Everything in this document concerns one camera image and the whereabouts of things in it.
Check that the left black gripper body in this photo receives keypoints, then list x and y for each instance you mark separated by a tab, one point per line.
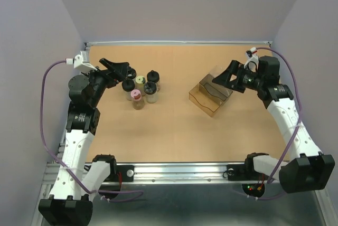
100	81

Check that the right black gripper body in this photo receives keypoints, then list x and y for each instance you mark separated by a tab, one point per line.
246	79

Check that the green cap spice bottle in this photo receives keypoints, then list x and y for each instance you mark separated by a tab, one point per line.
139	84

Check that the pink cap spice bottle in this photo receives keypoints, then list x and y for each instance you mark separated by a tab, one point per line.
137	99

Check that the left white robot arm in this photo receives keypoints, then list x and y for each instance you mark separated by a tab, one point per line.
70	201

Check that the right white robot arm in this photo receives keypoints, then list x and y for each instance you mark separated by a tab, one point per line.
308	168

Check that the amber clear organizer box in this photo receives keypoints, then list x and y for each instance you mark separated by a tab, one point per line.
209	96

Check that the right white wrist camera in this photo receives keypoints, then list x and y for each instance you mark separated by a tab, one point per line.
252	59

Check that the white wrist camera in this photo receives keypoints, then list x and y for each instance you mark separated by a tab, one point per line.
81	62
252	59

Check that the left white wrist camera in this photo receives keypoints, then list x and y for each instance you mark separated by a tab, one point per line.
81	62

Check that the aluminium back rail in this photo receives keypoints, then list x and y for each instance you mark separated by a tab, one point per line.
112	43

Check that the aluminium rail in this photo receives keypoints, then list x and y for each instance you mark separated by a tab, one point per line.
112	43
176	173
61	146

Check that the aluminium left side rail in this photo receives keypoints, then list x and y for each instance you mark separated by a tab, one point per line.
61	146

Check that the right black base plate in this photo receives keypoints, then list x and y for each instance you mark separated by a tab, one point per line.
241	172

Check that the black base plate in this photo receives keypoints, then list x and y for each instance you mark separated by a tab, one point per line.
241	172
121	173

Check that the aluminium front rail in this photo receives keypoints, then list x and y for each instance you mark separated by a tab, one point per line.
176	173

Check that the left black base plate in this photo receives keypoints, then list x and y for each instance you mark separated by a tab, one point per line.
121	173

